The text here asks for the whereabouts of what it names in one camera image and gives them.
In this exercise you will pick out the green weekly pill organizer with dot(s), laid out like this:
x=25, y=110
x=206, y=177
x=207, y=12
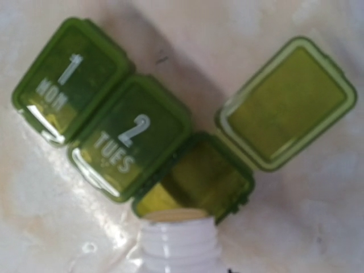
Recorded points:
x=133, y=140

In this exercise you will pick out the white pill bottle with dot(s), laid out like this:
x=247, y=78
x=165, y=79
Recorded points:
x=180, y=240

